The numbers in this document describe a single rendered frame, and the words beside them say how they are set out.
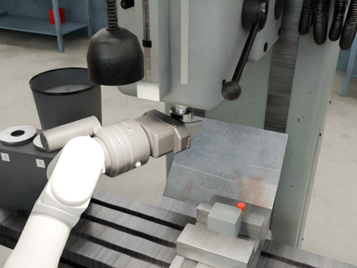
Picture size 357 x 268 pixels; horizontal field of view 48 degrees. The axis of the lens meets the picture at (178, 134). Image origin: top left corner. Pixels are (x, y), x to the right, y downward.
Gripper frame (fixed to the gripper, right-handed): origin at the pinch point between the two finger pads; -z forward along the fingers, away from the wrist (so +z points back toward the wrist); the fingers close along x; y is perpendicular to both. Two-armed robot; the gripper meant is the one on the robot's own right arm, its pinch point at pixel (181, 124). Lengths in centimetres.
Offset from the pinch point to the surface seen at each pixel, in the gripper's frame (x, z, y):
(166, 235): 5.5, -0.3, 32.9
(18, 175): 36.8, 22.2, 21.8
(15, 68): 417, -103, 123
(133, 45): -13.1, 19.5, -22.1
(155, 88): -6.8, 11.4, -12.5
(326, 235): 23, -131, 122
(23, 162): 34.8, 21.0, 17.4
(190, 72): -8.8, 6.0, -14.6
